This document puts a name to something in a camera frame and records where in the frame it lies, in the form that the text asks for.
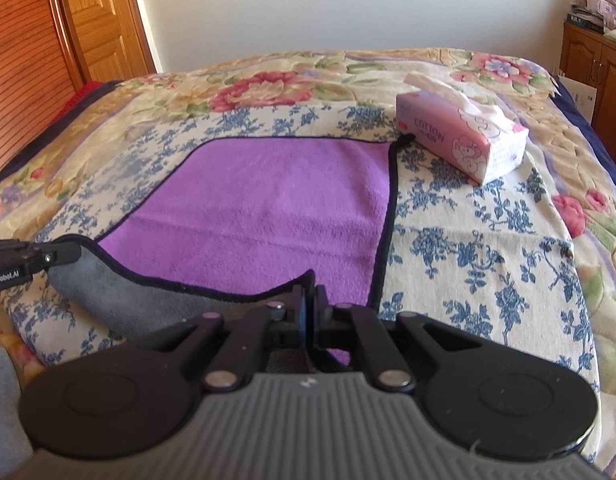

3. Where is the purple and grey towel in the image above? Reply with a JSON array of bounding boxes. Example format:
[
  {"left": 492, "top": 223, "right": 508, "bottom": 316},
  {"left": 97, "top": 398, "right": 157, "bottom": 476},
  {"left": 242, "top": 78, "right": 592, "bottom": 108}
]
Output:
[{"left": 49, "top": 138, "right": 402, "bottom": 339}]

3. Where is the wooden room door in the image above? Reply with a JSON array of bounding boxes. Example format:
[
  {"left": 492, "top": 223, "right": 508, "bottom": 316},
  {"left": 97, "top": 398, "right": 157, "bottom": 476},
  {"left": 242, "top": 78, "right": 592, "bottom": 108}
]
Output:
[{"left": 62, "top": 0, "right": 155, "bottom": 82}]

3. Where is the blue floral white cloth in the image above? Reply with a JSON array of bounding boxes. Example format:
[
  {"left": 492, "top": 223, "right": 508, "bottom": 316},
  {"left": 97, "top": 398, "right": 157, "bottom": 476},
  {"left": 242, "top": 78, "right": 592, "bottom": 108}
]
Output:
[{"left": 2, "top": 104, "right": 602, "bottom": 396}]

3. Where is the red blanket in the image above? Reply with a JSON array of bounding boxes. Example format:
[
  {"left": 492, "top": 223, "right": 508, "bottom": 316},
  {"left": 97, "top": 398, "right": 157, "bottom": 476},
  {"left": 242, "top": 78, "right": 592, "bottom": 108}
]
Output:
[{"left": 51, "top": 80, "right": 104, "bottom": 124}]

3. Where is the wooden slatted wardrobe door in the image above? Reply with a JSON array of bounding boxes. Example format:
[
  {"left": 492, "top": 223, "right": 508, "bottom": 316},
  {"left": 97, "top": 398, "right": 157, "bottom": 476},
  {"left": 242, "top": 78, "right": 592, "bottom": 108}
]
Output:
[{"left": 0, "top": 0, "right": 86, "bottom": 171}]

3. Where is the pink tissue pack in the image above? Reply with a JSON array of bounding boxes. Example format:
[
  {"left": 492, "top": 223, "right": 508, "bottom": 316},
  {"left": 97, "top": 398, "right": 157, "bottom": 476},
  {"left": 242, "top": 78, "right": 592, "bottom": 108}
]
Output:
[{"left": 396, "top": 73, "right": 529, "bottom": 184}]

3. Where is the floral quilt bedspread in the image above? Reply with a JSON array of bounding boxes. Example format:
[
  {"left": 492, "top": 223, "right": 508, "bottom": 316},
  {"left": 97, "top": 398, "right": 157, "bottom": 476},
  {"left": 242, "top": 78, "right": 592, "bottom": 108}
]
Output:
[{"left": 0, "top": 49, "right": 616, "bottom": 479}]

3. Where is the dark blue bed sheet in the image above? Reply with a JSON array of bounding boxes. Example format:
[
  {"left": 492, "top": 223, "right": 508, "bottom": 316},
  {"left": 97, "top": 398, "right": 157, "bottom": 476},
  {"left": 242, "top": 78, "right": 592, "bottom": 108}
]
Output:
[{"left": 550, "top": 76, "right": 616, "bottom": 188}]

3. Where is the white paper bag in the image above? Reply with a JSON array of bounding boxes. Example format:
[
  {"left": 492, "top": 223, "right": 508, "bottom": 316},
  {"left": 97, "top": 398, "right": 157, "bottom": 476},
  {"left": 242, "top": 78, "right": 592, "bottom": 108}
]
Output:
[{"left": 558, "top": 75, "right": 597, "bottom": 122}]

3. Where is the wooden cabinet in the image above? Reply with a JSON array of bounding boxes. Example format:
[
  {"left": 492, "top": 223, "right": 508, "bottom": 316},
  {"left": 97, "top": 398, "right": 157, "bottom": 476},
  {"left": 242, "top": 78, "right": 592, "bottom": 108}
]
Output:
[{"left": 559, "top": 22, "right": 616, "bottom": 163}]

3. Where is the dark book stack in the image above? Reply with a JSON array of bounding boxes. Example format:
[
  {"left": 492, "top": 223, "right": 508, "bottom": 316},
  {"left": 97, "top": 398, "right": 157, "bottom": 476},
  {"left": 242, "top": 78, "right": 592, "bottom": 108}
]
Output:
[{"left": 567, "top": 4, "right": 605, "bottom": 35}]

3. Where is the pink box on cabinet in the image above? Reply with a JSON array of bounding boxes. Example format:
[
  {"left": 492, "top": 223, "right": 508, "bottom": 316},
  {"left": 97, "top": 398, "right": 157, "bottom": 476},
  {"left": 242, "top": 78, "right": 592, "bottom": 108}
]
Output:
[{"left": 586, "top": 0, "right": 616, "bottom": 30}]

